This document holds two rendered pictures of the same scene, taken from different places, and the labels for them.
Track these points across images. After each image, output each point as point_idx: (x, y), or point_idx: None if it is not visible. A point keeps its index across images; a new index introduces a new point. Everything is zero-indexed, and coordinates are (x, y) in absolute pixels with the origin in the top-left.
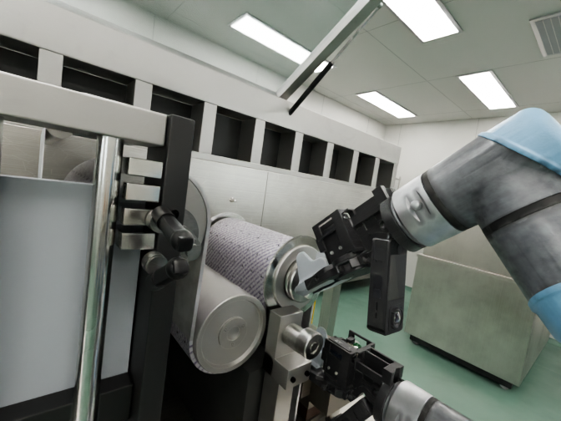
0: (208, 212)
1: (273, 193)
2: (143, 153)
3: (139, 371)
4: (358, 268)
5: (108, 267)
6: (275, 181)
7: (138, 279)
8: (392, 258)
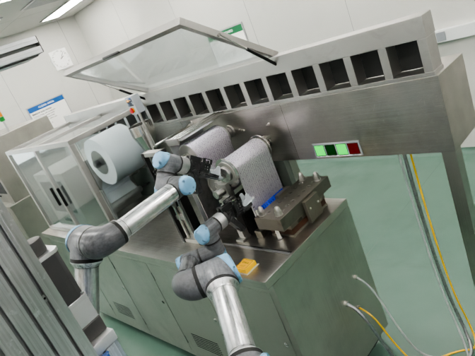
0: (196, 154)
1: (288, 114)
2: (232, 114)
3: None
4: None
5: None
6: (286, 107)
7: None
8: (188, 175)
